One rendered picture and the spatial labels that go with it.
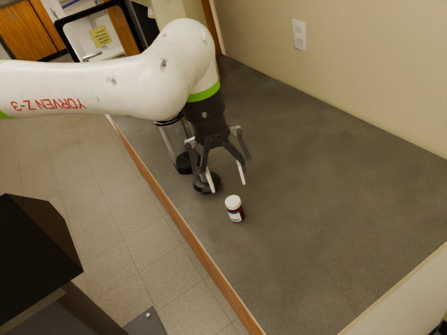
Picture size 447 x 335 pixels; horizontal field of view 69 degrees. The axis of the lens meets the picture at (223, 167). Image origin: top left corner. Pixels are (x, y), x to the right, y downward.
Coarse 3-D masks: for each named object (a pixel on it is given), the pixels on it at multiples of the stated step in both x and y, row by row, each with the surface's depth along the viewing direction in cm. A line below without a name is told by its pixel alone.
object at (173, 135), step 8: (152, 120) 102; (168, 120) 99; (184, 120) 104; (160, 128) 102; (168, 128) 101; (176, 128) 102; (184, 128) 104; (168, 136) 103; (176, 136) 103; (184, 136) 105; (168, 144) 106; (176, 144) 105; (184, 144) 106; (176, 152) 108; (184, 152) 108; (176, 160) 111; (184, 160) 110
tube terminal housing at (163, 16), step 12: (132, 0) 134; (144, 0) 121; (156, 0) 116; (168, 0) 118; (180, 0) 120; (192, 0) 130; (156, 12) 118; (168, 12) 120; (180, 12) 122; (192, 12) 130; (204, 24) 142
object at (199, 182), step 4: (212, 172) 106; (200, 176) 103; (212, 176) 105; (216, 176) 105; (196, 180) 105; (200, 180) 105; (212, 180) 104; (216, 180) 103; (220, 180) 105; (196, 184) 104; (200, 184) 104; (204, 184) 103; (208, 184) 103; (216, 184) 103; (196, 188) 104; (200, 188) 103; (204, 188) 102; (208, 188) 102; (216, 188) 105; (204, 192) 102; (208, 192) 104
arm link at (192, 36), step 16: (160, 32) 58; (176, 32) 55; (192, 32) 56; (208, 32) 59; (192, 48) 55; (208, 48) 58; (208, 64) 60; (208, 80) 62; (192, 96) 63; (208, 96) 64
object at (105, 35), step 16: (96, 16) 137; (112, 16) 140; (64, 32) 136; (80, 32) 138; (96, 32) 141; (112, 32) 143; (128, 32) 146; (80, 48) 142; (96, 48) 144; (112, 48) 147; (128, 48) 150
